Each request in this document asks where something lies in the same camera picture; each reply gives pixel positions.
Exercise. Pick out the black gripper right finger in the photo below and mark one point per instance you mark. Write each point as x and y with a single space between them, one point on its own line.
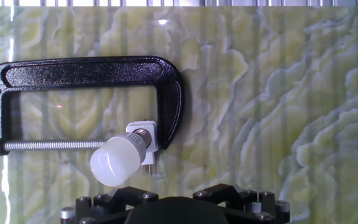
253 205

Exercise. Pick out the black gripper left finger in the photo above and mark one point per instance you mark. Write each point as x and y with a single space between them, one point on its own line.
104 205

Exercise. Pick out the white LED light bulb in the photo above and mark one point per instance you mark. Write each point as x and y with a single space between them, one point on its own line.
117 161

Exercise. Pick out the white plug-in lamp socket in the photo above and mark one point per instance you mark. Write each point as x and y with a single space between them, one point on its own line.
135 127

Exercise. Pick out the green marble pattern mat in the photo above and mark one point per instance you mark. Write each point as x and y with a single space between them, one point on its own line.
259 93

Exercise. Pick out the black C-clamp with steel screw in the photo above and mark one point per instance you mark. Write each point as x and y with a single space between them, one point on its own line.
82 71

